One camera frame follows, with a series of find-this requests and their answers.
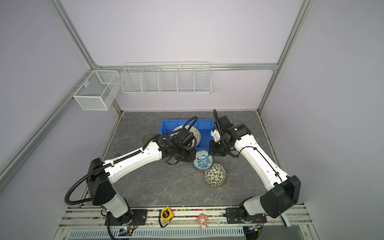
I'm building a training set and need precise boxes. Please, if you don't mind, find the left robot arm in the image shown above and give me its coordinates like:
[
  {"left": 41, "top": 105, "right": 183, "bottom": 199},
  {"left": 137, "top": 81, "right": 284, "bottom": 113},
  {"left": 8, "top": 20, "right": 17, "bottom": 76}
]
[{"left": 64, "top": 116, "right": 198, "bottom": 226}]

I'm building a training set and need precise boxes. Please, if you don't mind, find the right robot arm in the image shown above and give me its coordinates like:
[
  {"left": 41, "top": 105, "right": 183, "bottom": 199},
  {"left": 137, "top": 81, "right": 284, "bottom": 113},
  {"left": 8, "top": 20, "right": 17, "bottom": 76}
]
[{"left": 209, "top": 110, "right": 301, "bottom": 228}]

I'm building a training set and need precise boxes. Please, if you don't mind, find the white mesh basket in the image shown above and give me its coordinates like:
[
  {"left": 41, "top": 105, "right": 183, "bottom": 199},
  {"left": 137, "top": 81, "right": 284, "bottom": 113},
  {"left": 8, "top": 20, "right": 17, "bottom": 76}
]
[{"left": 74, "top": 70, "right": 122, "bottom": 111}]

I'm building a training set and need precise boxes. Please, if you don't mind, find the green glass cup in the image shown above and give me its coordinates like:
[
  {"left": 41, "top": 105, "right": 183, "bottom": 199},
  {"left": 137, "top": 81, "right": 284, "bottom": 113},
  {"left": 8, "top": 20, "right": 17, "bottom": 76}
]
[{"left": 142, "top": 134, "right": 156, "bottom": 145}]

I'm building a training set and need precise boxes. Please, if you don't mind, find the pink doll figurine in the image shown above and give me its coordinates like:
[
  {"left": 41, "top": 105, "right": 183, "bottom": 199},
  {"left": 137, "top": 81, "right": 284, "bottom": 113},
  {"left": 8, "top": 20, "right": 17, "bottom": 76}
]
[{"left": 196, "top": 214, "right": 209, "bottom": 230}]

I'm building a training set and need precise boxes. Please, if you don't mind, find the blue plastic bin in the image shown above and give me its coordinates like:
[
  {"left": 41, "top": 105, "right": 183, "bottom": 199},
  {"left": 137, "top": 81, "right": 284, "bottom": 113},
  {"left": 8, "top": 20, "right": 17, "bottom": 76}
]
[{"left": 159, "top": 119, "right": 214, "bottom": 150}]

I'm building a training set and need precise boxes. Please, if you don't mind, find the blue patterned bowl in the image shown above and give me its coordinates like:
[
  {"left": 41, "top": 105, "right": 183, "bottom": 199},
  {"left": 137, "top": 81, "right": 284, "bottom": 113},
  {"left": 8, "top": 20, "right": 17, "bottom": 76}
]
[{"left": 192, "top": 149, "right": 214, "bottom": 172}]

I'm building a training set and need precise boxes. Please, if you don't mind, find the yellow tape measure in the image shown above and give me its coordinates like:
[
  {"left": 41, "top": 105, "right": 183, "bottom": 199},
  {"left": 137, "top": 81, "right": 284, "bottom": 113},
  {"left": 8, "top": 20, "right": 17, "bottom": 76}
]
[{"left": 158, "top": 207, "right": 174, "bottom": 228}]

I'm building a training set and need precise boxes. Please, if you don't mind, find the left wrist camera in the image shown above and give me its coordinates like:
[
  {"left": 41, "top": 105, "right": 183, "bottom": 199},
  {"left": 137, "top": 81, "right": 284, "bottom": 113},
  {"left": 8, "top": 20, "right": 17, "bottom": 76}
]
[{"left": 176, "top": 128, "right": 197, "bottom": 147}]

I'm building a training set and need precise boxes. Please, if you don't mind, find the white wire wall rack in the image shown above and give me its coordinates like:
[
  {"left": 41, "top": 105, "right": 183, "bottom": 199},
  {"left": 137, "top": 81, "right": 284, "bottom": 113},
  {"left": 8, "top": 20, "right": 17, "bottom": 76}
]
[{"left": 121, "top": 62, "right": 212, "bottom": 95}]

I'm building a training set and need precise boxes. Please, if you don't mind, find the teal plastic trowel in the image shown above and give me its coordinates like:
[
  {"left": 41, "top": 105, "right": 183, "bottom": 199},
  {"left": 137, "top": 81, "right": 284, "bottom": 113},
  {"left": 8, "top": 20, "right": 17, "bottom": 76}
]
[{"left": 281, "top": 213, "right": 292, "bottom": 228}]

